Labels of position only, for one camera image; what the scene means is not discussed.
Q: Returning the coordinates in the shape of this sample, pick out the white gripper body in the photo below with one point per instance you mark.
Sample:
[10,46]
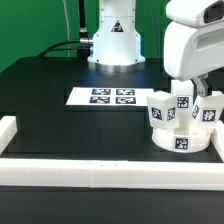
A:
[193,51]

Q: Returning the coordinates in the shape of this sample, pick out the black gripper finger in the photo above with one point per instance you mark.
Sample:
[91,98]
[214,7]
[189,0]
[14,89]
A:
[202,87]

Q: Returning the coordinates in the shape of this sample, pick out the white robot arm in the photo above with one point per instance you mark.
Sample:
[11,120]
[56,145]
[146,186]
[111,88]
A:
[117,44]

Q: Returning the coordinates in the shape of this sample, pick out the white marker sheet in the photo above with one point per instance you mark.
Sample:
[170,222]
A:
[99,96]

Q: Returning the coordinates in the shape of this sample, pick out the white front fence bar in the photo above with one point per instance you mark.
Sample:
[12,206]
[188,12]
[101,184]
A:
[112,174]

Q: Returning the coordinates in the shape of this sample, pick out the white left fence bar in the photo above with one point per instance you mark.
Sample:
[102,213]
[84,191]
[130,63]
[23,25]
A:
[8,129]

